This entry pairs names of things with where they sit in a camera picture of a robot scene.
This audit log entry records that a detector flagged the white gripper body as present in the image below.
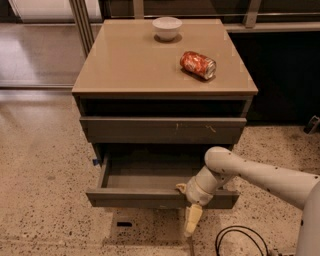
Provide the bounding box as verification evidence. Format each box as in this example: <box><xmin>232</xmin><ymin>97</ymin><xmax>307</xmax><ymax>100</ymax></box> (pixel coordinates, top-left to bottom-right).
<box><xmin>185</xmin><ymin>166</ymin><xmax>229</xmax><ymax>206</ymax></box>

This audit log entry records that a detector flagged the grey drawer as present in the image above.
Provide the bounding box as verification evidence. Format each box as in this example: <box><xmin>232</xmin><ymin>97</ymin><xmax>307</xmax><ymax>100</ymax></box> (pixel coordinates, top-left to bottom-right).
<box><xmin>80</xmin><ymin>116</ymin><xmax>247</xmax><ymax>144</ymax></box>
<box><xmin>85</xmin><ymin>152</ymin><xmax>241</xmax><ymax>210</ymax></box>

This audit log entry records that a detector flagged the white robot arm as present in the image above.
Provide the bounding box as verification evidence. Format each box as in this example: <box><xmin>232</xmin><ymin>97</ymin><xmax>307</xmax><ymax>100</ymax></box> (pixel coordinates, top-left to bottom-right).
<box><xmin>176</xmin><ymin>146</ymin><xmax>320</xmax><ymax>256</ymax></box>

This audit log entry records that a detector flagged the grey drawer cabinet beige top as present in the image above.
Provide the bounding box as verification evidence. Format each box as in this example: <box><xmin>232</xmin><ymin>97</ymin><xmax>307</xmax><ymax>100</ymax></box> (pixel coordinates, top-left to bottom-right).
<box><xmin>71</xmin><ymin>18</ymin><xmax>259</xmax><ymax>168</ymax></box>

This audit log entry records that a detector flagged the grey top drawer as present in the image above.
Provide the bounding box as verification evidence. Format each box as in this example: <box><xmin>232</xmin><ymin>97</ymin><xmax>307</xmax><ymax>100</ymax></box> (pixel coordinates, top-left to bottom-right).
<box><xmin>80</xmin><ymin>116</ymin><xmax>247</xmax><ymax>144</ymax></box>

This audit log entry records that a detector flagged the small black floor object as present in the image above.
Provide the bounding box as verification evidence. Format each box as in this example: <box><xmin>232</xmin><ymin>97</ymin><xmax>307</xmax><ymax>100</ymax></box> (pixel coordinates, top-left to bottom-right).
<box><xmin>116</xmin><ymin>221</ymin><xmax>132</xmax><ymax>227</ymax></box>

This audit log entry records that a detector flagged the red soda can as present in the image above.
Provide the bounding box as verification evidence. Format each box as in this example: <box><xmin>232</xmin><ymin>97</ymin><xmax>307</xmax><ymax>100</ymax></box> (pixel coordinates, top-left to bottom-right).
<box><xmin>180</xmin><ymin>51</ymin><xmax>217</xmax><ymax>80</ymax></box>

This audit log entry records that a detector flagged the white ceramic bowl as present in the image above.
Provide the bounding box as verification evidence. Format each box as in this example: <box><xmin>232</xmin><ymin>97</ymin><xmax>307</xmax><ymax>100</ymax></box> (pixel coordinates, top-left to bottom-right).
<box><xmin>152</xmin><ymin>17</ymin><xmax>182</xmax><ymax>41</ymax></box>

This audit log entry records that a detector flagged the black cable loop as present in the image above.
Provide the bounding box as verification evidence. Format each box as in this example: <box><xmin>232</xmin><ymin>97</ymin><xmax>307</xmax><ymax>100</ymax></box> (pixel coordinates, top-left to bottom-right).
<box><xmin>214</xmin><ymin>225</ymin><xmax>270</xmax><ymax>256</ymax></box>

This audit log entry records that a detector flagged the dark block near wall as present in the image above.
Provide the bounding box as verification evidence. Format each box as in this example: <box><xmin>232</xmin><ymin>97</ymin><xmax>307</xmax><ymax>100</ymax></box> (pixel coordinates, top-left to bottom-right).
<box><xmin>303</xmin><ymin>115</ymin><xmax>320</xmax><ymax>134</ymax></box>

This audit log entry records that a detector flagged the metal window frame post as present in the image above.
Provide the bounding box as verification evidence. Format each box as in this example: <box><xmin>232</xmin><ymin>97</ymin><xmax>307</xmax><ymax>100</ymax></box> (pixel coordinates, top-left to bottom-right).
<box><xmin>69</xmin><ymin>0</ymin><xmax>94</xmax><ymax>57</ymax></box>

